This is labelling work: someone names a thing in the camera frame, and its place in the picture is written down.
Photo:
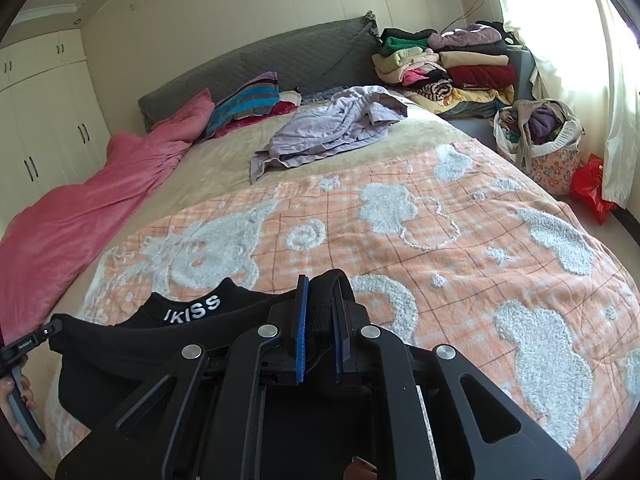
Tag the cream wardrobe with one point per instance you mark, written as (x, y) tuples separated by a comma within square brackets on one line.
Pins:
[(45, 125)]

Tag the beige bed sheet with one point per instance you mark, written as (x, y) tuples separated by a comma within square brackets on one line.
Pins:
[(410, 130)]

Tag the orange checked tufted blanket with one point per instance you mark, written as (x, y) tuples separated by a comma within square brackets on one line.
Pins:
[(450, 260)]

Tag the black sweater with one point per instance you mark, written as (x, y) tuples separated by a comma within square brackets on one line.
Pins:
[(125, 350)]

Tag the lavender garment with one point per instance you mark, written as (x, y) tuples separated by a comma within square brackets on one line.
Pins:
[(325, 130)]

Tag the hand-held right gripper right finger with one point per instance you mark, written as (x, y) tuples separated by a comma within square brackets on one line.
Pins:
[(340, 347)]

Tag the stack of folded clothes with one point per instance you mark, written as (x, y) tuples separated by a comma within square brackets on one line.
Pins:
[(450, 67)]

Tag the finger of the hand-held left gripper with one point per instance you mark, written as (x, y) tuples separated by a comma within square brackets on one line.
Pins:
[(50, 331)]

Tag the pink quilt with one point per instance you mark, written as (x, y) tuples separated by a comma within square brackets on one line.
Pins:
[(90, 200)]

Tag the person's left hand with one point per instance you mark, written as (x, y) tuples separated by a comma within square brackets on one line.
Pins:
[(12, 412)]

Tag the cream curtain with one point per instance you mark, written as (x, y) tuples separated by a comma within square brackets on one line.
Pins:
[(575, 35)]

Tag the red plastic bag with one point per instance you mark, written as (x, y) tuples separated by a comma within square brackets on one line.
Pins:
[(592, 187)]

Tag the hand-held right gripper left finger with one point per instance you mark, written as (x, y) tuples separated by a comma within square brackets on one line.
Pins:
[(300, 332)]

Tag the floral laundry basket with clothes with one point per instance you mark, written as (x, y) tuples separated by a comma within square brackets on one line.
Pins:
[(545, 155)]

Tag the grey padded headboard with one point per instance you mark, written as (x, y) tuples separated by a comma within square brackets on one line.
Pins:
[(280, 55)]

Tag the magenta cloth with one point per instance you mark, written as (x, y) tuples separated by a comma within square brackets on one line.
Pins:
[(285, 105)]

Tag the striped pillow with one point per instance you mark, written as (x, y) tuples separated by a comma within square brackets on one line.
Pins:
[(245, 102)]

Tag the grey bench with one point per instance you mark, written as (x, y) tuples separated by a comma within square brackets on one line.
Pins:
[(522, 67)]

